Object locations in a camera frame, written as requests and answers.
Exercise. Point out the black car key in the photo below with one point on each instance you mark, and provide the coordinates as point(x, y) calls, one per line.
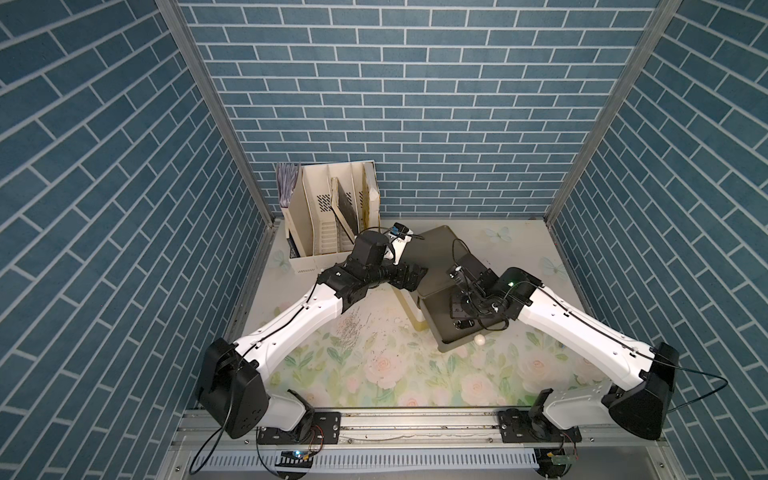
point(464, 324)

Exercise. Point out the floral table mat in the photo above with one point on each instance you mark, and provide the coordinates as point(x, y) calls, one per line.
point(374, 356)

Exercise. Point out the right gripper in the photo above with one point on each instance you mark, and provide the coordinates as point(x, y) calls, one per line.
point(454, 311)

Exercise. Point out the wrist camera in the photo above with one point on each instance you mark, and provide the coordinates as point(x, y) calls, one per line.
point(464, 281)
point(398, 237)

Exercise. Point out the grey three-drawer cabinet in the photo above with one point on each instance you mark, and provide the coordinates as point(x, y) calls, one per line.
point(432, 270)

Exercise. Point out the grey top drawer white knob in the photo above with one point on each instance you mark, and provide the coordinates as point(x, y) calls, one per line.
point(504, 284)

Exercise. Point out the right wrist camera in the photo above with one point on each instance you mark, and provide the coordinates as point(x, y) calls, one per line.
point(464, 281)

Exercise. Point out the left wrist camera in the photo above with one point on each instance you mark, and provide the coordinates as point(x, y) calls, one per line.
point(398, 237)

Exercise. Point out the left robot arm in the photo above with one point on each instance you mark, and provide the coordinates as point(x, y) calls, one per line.
point(232, 386)

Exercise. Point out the white file organizer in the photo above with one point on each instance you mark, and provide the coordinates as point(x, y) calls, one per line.
point(315, 239)

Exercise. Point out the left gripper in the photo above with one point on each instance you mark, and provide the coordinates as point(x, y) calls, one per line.
point(412, 280)

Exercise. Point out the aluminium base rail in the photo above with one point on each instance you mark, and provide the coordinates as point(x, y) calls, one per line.
point(416, 443)

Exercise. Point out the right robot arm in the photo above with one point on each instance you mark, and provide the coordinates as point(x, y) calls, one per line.
point(640, 378)

